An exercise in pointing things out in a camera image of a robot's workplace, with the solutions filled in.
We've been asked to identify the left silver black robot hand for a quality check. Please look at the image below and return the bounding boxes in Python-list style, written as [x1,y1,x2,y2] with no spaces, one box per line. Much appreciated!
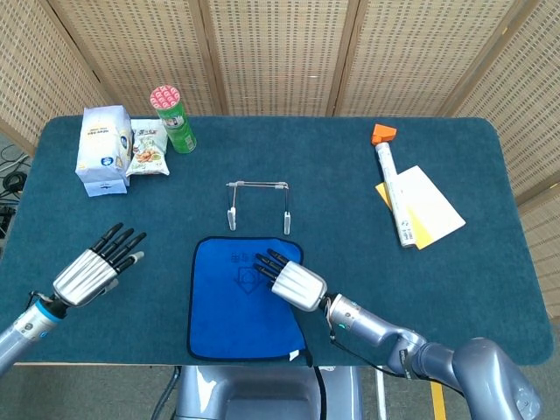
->
[52,222,148,307]

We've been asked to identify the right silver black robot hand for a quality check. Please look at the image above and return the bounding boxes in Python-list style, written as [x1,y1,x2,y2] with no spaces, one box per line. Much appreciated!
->
[252,248,328,312]

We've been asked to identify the blue cloth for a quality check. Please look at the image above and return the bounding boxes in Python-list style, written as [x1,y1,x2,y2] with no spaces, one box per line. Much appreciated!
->
[186,235,314,368]

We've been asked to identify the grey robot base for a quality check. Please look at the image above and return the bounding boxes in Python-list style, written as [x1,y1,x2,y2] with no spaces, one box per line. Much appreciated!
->
[174,365,364,420]

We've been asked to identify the metal rack with white clips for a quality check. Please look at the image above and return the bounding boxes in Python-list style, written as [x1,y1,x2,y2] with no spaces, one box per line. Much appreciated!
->
[226,179,292,236]

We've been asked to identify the white printed tube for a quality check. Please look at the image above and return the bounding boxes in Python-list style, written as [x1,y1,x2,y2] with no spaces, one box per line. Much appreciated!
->
[374,142,418,249]

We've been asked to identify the teal table mat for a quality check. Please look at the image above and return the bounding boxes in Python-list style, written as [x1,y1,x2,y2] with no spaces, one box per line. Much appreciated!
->
[0,115,553,368]

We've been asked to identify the yellow paper sheet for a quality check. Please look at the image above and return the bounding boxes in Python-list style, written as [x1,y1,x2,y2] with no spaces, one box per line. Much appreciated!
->
[374,182,438,251]

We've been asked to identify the white flour bag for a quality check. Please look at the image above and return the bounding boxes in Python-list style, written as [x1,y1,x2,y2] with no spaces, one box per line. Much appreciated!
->
[74,105,134,198]

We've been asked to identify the white green snack bag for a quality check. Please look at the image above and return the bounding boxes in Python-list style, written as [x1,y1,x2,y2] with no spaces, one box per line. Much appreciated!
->
[125,119,171,178]

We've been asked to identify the white booklet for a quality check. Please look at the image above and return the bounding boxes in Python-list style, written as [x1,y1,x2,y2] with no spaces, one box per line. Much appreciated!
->
[395,164,466,242]

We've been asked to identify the green chips can red lid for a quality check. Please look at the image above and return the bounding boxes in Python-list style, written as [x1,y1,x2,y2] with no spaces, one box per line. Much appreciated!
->
[149,85,197,155]

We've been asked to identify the orange block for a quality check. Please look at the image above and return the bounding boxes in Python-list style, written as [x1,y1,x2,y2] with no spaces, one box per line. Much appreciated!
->
[371,123,397,146]

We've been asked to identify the wooden woven folding screen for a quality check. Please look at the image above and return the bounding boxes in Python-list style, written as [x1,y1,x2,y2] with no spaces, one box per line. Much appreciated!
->
[0,0,560,316]

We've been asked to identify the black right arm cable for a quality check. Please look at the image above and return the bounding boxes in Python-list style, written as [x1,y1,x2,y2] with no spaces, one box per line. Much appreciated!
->
[325,301,465,397]

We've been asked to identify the black cable on base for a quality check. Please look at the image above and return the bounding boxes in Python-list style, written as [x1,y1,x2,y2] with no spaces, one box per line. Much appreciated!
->
[312,366,328,420]

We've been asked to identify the black floor cables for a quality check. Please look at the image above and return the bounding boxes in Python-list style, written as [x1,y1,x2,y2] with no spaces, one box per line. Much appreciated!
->
[0,143,30,237]

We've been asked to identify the grey cables beside base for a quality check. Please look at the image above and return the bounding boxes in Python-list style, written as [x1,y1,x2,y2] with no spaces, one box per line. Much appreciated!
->
[152,366,183,420]

